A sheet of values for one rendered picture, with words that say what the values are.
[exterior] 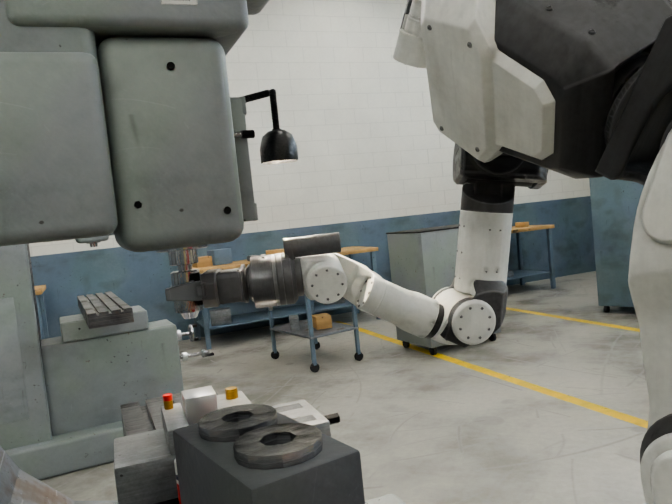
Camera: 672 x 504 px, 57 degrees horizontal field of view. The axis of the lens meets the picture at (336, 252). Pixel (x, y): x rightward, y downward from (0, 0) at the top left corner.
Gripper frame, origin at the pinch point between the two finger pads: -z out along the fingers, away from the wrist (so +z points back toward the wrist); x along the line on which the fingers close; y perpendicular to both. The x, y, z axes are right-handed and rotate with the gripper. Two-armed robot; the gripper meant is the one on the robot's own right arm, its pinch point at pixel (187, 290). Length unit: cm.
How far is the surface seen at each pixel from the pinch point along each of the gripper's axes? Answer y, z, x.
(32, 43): -37.5, -13.5, 16.0
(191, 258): -5.3, 1.7, 1.8
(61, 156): -22.0, -11.7, 16.4
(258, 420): 11.9, 12.0, 36.0
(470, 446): 125, 103, -218
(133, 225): -11.6, -4.4, 11.8
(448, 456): 125, 88, -209
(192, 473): 16.6, 4.2, 36.5
